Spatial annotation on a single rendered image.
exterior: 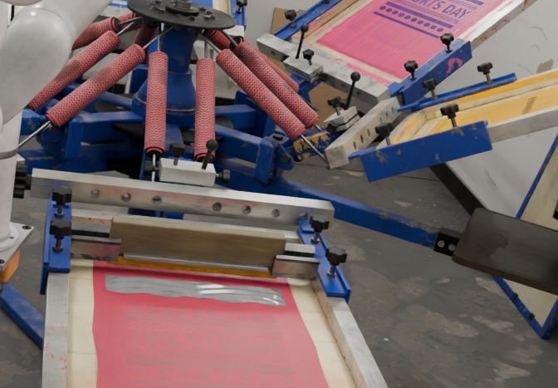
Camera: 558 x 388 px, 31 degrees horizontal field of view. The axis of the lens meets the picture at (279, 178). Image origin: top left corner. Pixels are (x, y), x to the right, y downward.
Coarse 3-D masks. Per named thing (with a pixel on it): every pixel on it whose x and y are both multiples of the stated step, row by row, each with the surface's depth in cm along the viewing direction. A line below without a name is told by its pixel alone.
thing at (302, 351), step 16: (272, 288) 208; (288, 288) 209; (208, 304) 196; (224, 304) 197; (240, 304) 198; (256, 304) 200; (288, 304) 202; (288, 320) 196; (288, 336) 190; (304, 336) 191; (304, 352) 186; (304, 368) 181; (320, 368) 182; (304, 384) 176; (320, 384) 177
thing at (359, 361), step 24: (72, 216) 213; (96, 216) 215; (120, 216) 218; (144, 216) 220; (288, 240) 225; (48, 288) 182; (48, 312) 174; (336, 312) 195; (48, 336) 167; (336, 336) 192; (360, 336) 188; (48, 360) 161; (360, 360) 180; (48, 384) 155; (360, 384) 176; (384, 384) 174
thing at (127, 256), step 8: (128, 256) 200; (136, 256) 200; (144, 256) 201; (152, 256) 202; (160, 256) 202; (184, 264) 203; (192, 264) 203; (200, 264) 204; (208, 264) 204; (216, 264) 204; (224, 264) 205; (232, 264) 205; (240, 264) 206; (248, 264) 207; (264, 272) 207
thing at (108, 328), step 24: (96, 264) 202; (120, 264) 204; (96, 288) 193; (96, 312) 185; (120, 312) 186; (96, 336) 177; (120, 336) 178; (120, 360) 171; (96, 384) 163; (120, 384) 165
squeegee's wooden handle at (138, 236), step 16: (112, 224) 198; (128, 224) 199; (144, 224) 200; (160, 224) 201; (176, 224) 202; (192, 224) 204; (128, 240) 200; (144, 240) 201; (160, 240) 201; (176, 240) 202; (192, 240) 203; (208, 240) 203; (224, 240) 204; (240, 240) 205; (256, 240) 205; (272, 240) 206; (176, 256) 203; (192, 256) 204; (208, 256) 205; (224, 256) 205; (240, 256) 206; (256, 256) 207; (272, 256) 207
